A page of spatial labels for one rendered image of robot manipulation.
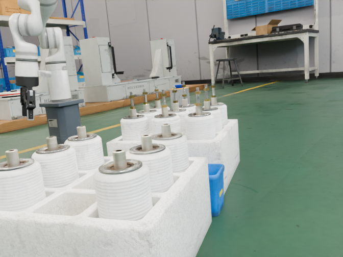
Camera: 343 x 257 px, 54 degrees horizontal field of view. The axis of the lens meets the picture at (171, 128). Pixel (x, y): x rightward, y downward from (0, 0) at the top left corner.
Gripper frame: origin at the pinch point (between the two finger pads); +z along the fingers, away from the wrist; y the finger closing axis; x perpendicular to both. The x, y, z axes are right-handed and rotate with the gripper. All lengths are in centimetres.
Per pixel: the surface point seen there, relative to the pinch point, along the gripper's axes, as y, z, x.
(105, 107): -215, 28, 118
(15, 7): -514, -101, 76
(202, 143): 47, 2, 41
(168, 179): 71, 2, 13
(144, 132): 26.4, 2.3, 32.5
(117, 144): 24.0, 6.4, 23.5
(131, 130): 25.2, 1.5, 28.0
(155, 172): 71, 0, 10
